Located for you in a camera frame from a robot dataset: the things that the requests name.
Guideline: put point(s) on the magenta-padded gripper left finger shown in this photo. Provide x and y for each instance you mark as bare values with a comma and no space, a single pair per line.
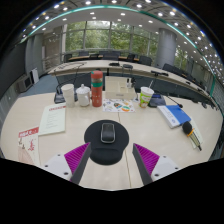
78,156

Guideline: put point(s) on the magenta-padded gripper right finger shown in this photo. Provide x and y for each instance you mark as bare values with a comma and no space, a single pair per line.
148,159

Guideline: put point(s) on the black computer mouse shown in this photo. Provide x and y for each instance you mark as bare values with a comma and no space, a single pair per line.
108,133

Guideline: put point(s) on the black mouse pad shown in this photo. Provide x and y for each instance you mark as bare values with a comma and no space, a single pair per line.
106,153

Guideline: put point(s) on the blue and white book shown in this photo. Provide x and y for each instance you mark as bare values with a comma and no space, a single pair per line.
173,116

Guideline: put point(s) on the red and white leaflet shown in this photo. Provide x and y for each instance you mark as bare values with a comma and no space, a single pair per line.
28,146

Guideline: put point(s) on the white lidded mug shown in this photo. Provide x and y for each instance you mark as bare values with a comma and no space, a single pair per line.
83,97

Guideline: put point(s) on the stack of white cups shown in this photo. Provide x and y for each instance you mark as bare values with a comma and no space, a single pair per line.
69,96

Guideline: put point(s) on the green white paper cup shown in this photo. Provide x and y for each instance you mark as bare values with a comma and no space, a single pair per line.
146,98

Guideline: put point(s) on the colourful sticker sheet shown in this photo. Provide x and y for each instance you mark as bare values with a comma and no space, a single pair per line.
118,106

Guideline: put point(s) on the red thermos bottle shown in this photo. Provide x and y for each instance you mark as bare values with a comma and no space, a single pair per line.
97,91

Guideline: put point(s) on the beige desk organizer box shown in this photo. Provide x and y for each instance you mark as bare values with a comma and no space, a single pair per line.
118,90

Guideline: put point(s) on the group of dark chairs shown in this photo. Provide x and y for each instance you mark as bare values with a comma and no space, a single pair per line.
145,60

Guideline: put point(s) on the group of ceiling lights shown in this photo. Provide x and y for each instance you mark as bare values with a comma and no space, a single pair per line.
139,5

